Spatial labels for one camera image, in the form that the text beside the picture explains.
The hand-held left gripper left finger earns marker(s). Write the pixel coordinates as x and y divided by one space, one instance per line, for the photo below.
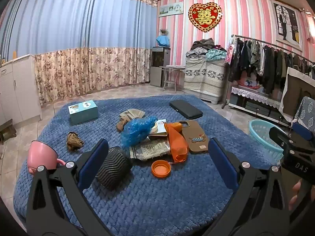
94 162

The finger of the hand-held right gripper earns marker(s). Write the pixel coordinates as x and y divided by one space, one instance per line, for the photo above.
301 130
279 135

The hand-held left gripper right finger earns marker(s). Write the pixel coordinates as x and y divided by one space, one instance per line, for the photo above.
221 162

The teal plastic basket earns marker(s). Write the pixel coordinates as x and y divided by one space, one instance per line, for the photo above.
263 140

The black ribbed cylinder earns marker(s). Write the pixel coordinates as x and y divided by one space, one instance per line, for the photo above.
114 167

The small brown sock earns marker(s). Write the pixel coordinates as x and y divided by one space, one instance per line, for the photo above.
74 142

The large brown sock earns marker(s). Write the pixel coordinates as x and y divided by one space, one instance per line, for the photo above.
122 125

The orange plastic bag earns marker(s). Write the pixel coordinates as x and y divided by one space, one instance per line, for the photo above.
178 145

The blue plastic bag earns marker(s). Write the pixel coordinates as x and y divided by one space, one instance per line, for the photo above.
135 131

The silver foil wrapper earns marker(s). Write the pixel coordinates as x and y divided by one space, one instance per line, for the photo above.
150 150

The orange round lid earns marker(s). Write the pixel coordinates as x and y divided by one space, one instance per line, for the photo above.
161 169

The beige cloth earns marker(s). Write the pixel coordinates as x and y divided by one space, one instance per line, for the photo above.
133 114

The cream round ridged lid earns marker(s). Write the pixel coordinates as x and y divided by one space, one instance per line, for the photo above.
155 129

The light blue cartoon pouch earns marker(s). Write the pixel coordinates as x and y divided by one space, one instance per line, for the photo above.
162 125

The person's right hand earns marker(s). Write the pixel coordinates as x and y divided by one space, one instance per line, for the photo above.
296 194

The blue patterned fringed cloth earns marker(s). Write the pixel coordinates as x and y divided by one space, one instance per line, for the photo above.
306 110

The low dark cabinet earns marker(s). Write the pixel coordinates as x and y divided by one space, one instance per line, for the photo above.
256 109

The brown phone case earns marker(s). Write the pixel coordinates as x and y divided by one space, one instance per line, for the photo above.
196 134

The brown cloth white edged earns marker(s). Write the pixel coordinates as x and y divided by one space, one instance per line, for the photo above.
295 91

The white lace cloth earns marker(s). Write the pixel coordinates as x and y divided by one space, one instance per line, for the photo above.
256 95

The teal cardboard box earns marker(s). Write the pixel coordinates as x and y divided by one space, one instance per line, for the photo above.
83 115

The pink cup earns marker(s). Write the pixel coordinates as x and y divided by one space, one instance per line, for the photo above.
40 156

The blue knitted blanket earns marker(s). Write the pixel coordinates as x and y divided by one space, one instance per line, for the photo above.
172 201

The black flat case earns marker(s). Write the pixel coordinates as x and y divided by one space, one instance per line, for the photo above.
185 109

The row of hanging clothes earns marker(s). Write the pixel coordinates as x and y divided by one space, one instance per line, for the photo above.
268 64

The cabinet under patterned cloth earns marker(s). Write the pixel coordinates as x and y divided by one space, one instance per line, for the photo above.
204 78

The small wooden stool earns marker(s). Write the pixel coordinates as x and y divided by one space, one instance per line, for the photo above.
7 131

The pink hanging bag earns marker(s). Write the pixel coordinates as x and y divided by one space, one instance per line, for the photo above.
229 52

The white cabinet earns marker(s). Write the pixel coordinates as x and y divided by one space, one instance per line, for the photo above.
19 91

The small metal table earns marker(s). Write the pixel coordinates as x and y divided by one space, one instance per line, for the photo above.
172 67

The grey water dispenser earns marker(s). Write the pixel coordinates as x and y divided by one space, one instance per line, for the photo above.
160 66

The pile of clothes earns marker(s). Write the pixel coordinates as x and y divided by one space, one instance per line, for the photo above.
204 48

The blue floral curtain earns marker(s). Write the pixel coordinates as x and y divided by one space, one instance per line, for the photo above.
73 29

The blue cloth cover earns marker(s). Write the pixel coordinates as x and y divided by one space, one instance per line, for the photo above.
163 40

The small potted plant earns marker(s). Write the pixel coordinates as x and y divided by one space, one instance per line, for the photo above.
164 32

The wall poster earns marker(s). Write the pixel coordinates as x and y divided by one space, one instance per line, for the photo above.
286 24

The red heart wall decoration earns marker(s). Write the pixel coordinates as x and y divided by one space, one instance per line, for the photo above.
205 17

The wall calendar clock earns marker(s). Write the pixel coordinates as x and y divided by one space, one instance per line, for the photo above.
171 9

